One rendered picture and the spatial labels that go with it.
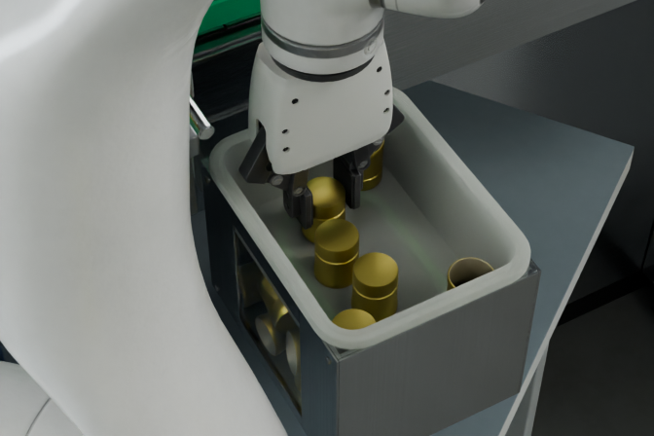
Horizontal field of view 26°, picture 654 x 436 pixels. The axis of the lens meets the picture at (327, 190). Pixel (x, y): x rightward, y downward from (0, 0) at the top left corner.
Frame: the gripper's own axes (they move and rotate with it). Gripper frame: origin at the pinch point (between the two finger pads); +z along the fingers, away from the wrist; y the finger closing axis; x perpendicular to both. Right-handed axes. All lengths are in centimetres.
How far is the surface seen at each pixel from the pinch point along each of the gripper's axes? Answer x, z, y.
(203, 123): 2.5, -14.5, 10.3
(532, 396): -8, 62, -33
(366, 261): 7.6, 0.2, 0.5
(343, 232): 4.3, 0.2, 0.6
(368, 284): 9.6, 0.3, 1.5
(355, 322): 12.2, 0.2, 4.0
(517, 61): -33, 32, -44
